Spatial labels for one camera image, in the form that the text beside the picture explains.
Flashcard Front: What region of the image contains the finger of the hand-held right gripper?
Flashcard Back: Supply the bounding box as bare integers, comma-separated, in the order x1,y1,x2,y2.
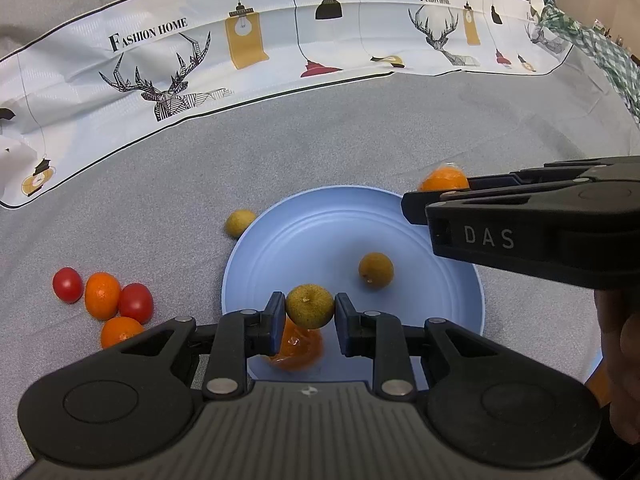
401,156,640,226

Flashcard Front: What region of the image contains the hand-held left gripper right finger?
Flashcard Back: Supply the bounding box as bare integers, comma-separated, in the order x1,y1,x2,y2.
334,292,521,401

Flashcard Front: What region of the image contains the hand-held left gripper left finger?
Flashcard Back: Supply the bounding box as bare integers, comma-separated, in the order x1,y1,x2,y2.
100,291,286,401

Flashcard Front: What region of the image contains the brown longan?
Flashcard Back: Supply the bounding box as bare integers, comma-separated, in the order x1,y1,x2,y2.
358,252,394,290
224,209,257,239
285,284,335,330

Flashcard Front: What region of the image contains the plastic-wrapped orange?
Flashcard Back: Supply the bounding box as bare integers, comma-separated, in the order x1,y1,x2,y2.
260,317,325,372
417,162,471,192

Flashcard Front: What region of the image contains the light blue plate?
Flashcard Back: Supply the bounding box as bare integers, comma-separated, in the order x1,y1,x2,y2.
221,186,486,391

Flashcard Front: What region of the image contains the red cherry tomato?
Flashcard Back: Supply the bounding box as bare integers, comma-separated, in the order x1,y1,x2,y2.
52,267,84,304
118,282,154,325

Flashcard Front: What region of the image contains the small mandarin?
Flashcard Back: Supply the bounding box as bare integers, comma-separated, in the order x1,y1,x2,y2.
100,316,146,350
84,272,122,321

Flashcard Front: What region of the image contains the person's right hand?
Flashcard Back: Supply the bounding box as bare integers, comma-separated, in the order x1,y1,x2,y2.
595,287,640,443

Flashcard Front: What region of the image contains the white deer-print tablecloth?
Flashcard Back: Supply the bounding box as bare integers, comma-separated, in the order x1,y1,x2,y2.
0,0,581,211

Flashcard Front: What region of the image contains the green checked cloth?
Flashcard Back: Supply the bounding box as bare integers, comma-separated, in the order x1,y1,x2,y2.
537,2,640,126

